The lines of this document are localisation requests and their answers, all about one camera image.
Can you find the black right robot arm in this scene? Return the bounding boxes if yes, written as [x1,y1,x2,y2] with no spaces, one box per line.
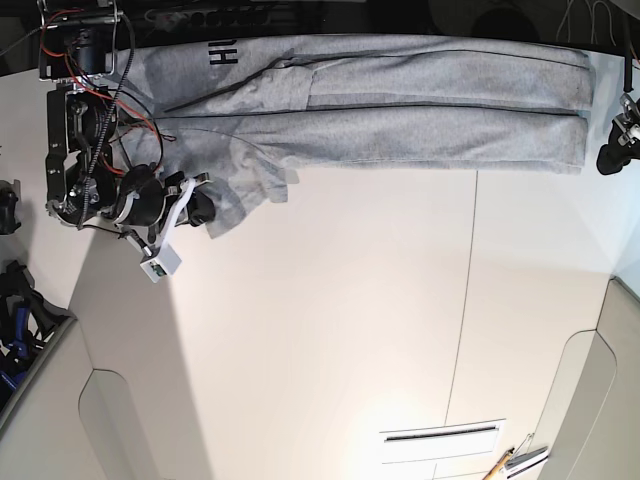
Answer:
[38,1,216,255]

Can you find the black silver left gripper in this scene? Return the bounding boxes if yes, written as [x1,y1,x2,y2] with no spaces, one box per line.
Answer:
[596,93,639,175]

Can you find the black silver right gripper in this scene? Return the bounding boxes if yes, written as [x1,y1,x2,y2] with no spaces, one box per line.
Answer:
[102,165,216,250]

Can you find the black blue clamp pile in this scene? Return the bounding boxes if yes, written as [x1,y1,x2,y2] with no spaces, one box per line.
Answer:
[1,260,73,395]

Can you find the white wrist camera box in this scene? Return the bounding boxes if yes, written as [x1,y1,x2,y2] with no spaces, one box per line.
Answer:
[140,245,182,283]

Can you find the black clamp at left edge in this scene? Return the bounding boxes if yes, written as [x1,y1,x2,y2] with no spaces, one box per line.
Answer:
[0,180,21,236]

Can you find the white table cable grommet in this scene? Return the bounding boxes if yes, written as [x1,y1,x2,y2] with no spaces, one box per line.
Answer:
[379,419,505,463]

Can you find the grey T-shirt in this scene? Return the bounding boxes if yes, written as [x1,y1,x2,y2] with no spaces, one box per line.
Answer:
[115,35,595,237]

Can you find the wooden handled tool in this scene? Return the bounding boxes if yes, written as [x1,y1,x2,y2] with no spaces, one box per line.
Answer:
[482,448,515,480]

